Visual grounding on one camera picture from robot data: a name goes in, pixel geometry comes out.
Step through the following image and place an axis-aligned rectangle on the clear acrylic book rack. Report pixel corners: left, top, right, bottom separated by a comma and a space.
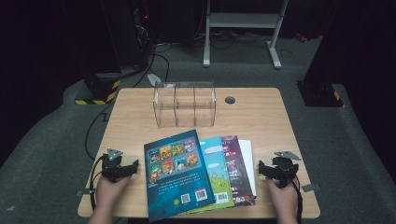
152, 81, 218, 128

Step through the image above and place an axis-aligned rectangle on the tangle of black floor cables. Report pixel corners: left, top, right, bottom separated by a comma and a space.
192, 28, 273, 51

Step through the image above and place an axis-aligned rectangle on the grey tape piece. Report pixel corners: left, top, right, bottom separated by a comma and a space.
301, 183, 321, 193
76, 188, 96, 197

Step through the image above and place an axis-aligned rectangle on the black equipment tower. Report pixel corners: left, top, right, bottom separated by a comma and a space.
132, 0, 158, 70

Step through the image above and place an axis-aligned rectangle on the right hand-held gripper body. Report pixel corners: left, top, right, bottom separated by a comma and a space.
270, 150, 303, 189

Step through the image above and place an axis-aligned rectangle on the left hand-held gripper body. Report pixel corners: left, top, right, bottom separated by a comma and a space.
101, 147, 133, 184

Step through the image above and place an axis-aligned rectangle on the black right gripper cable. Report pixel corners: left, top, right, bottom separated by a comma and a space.
290, 172, 304, 224

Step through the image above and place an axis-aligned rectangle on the black yellow striped base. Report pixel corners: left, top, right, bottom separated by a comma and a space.
296, 80, 346, 108
74, 72, 122, 106

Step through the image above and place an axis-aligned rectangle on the light blue picture book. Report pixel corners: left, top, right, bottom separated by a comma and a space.
180, 135, 235, 217

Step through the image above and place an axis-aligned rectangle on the black floor cable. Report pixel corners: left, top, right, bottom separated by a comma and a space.
84, 43, 171, 161

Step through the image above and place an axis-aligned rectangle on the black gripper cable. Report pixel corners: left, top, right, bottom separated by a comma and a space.
290, 172, 304, 224
88, 154, 106, 213

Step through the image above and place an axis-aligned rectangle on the white metal stand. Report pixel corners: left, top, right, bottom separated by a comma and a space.
202, 0, 290, 70

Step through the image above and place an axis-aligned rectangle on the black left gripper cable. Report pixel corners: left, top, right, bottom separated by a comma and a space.
88, 154, 106, 213

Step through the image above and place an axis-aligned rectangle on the purple magazine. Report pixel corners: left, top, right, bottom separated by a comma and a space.
220, 134, 257, 207

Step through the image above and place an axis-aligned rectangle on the white book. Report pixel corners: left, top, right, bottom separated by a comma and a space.
237, 139, 258, 198

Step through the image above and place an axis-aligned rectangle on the dark blue picture book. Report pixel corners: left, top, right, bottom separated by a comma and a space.
143, 129, 217, 223

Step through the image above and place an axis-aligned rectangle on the white plastic piece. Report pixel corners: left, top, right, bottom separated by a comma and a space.
146, 73, 163, 88

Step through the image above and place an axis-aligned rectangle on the person's left hand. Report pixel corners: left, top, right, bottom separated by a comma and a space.
94, 175, 133, 217

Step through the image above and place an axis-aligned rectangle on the person's right hand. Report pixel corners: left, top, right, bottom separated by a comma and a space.
266, 177, 300, 219

